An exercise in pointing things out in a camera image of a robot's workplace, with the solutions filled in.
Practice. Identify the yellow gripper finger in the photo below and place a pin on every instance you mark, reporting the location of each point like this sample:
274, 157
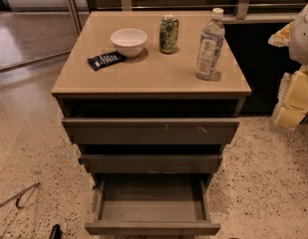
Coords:
281, 37
292, 106

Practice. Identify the clear plastic water bottle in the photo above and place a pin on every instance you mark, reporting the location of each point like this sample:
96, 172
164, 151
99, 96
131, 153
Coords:
210, 44

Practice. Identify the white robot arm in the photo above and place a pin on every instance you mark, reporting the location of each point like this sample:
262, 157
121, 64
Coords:
298, 52

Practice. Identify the grey drawer cabinet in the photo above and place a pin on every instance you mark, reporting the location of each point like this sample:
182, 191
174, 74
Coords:
151, 85

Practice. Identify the bottom grey drawer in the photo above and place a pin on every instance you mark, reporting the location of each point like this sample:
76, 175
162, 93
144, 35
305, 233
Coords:
152, 205

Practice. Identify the grey drawer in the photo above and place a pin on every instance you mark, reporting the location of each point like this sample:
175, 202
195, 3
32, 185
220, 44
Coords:
151, 163
152, 205
151, 131

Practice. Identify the top grey drawer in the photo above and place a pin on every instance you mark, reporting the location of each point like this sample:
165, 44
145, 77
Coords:
151, 131

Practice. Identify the middle grey drawer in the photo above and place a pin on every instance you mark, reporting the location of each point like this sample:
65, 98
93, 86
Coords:
151, 163

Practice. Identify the green drink can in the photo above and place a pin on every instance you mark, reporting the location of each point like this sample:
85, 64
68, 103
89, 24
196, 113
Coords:
168, 31

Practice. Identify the white ceramic bowl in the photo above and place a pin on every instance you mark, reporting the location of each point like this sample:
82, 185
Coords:
129, 42

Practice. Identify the dark blue snack packet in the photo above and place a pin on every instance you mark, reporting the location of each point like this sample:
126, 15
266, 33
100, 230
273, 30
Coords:
105, 60

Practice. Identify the metal rod on floor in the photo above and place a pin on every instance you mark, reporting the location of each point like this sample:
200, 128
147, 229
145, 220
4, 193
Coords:
19, 195

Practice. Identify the black object on floor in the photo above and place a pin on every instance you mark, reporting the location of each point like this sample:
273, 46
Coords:
55, 232

